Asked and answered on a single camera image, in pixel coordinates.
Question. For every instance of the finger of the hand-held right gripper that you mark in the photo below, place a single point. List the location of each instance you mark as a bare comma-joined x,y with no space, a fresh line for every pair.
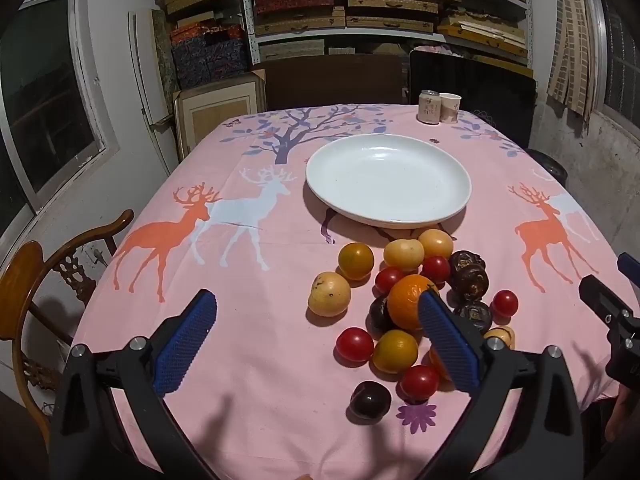
631,267
597,295

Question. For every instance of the white plate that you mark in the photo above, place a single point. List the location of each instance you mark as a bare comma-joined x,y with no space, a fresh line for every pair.
388,180

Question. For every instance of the pink drink can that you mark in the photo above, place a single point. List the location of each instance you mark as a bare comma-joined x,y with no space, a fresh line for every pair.
428,107

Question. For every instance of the orange patterned box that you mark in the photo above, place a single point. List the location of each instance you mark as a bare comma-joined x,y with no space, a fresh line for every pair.
205,32

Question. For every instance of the stack of woven straw boxes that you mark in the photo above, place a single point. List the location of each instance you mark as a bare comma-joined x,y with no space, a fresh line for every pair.
400,5

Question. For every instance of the dark brown lumpy fruit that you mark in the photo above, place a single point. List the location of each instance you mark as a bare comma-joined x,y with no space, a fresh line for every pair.
467,260
470,284
475,316

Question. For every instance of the blue patterned box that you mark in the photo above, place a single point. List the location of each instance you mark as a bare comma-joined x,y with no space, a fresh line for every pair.
210,65

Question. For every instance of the paper cup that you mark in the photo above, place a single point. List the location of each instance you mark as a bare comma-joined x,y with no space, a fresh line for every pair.
449,108

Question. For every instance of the orange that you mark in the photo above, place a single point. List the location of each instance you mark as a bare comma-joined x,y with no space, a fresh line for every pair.
405,302
435,365

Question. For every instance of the white metal shelf rack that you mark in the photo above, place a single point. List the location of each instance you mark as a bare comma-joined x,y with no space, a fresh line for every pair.
247,20

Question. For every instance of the light wooden framed panel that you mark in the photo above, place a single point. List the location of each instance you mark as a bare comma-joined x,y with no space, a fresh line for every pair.
215,110

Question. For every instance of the person's right hand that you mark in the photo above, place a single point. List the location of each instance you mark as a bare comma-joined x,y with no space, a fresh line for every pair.
619,417

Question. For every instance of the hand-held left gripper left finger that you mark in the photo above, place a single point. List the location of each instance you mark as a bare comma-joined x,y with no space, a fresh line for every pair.
187,340

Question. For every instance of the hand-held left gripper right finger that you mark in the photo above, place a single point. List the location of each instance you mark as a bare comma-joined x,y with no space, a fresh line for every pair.
447,345

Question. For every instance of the pink cloth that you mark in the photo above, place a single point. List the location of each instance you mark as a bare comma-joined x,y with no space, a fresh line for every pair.
432,49

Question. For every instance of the window with metal grille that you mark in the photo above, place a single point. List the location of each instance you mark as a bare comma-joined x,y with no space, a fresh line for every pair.
620,55

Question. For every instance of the green marbled board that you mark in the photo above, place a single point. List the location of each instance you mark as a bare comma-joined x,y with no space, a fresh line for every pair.
162,55

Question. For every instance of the small yellow striped fruit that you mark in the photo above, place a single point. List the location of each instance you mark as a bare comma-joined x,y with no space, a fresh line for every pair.
501,336

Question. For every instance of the yellow tomato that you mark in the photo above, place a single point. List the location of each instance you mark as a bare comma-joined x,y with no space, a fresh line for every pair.
356,260
395,351

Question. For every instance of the window with white frame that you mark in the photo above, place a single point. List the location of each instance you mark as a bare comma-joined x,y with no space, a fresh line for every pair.
50,100

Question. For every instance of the white board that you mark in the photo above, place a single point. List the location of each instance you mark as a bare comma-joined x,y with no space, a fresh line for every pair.
142,75

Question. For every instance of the black round stool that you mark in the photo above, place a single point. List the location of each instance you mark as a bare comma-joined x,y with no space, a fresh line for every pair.
547,162

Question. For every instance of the red cherry tomato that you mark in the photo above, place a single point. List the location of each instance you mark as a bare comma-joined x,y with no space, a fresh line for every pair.
419,382
354,345
504,304
435,267
390,280

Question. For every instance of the beige hanging mat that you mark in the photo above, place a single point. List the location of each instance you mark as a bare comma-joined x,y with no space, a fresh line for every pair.
570,45

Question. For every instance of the brown board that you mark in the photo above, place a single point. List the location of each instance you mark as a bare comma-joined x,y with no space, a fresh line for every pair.
335,80

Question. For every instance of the wooden chair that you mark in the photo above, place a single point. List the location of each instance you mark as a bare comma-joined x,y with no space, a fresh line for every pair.
20,285

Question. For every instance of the dark purple plum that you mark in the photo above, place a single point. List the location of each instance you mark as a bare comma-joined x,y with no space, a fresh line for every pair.
378,315
370,402

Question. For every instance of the pink deer print tablecloth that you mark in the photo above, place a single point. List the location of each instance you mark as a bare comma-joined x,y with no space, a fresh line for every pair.
250,310

